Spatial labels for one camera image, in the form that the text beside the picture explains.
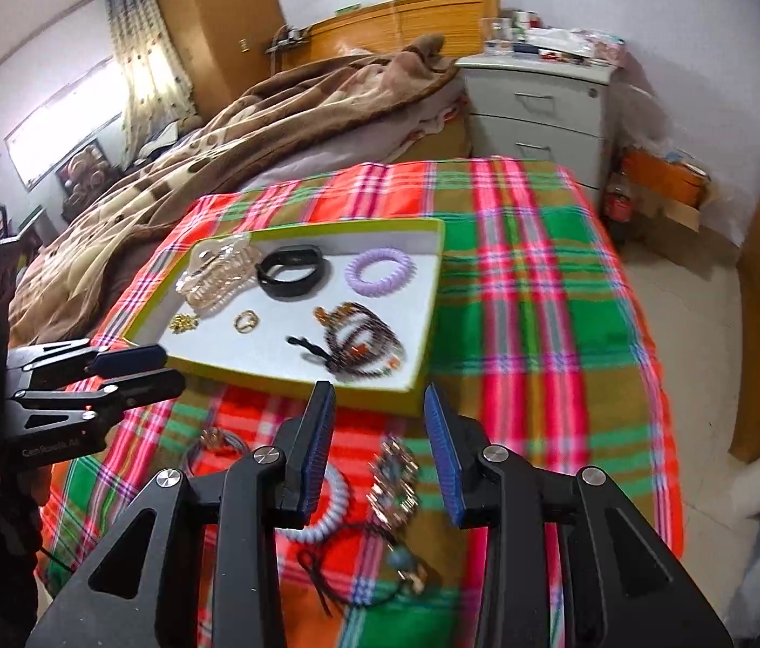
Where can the wooden headboard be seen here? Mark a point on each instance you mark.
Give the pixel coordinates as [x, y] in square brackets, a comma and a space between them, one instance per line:
[391, 25]

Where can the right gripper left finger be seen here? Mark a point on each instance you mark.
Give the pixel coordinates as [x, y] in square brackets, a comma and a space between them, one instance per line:
[140, 585]

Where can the orange box on floor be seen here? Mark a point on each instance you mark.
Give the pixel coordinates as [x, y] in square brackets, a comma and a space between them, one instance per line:
[661, 189]

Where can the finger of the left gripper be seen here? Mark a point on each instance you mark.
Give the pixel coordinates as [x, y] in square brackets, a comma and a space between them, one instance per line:
[123, 360]
[111, 398]

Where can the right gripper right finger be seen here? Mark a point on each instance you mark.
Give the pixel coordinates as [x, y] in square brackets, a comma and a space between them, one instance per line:
[622, 585]

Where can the plaid red green cloth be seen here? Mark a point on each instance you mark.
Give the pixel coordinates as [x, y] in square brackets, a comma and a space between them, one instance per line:
[537, 333]

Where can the black smart band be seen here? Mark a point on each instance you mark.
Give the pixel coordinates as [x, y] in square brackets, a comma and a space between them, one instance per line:
[291, 271]

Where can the grey bedside cabinet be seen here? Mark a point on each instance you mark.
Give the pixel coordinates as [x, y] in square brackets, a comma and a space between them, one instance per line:
[529, 108]

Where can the beige hair claw clip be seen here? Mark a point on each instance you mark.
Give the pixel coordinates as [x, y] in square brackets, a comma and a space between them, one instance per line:
[217, 270]

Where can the patterned curtain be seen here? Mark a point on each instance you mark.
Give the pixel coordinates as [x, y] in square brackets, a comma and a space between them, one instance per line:
[158, 91]

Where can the clutter on cabinet top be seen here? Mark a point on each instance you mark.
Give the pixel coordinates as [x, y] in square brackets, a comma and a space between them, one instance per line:
[523, 33]

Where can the yellow-green shallow tray box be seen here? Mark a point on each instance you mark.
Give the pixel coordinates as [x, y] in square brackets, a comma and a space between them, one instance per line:
[244, 342]

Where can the brown fleece blanket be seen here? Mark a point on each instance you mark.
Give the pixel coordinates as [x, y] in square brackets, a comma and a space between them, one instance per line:
[65, 292]

